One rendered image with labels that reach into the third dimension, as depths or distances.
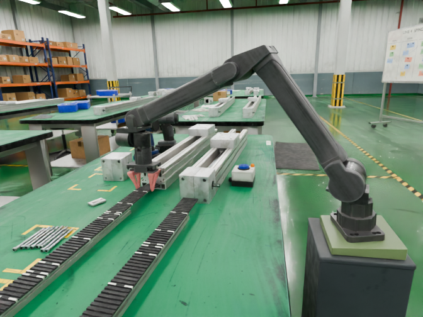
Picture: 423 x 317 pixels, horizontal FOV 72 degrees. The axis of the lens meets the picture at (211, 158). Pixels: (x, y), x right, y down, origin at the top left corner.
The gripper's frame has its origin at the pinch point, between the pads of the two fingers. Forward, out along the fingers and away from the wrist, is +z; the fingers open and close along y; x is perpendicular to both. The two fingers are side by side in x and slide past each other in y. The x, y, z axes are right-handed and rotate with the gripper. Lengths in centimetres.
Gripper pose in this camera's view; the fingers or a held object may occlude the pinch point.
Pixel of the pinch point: (145, 188)
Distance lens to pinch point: 104.2
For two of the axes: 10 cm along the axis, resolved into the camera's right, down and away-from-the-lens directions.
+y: -9.8, -0.3, 2.1
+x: -2.1, 2.0, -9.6
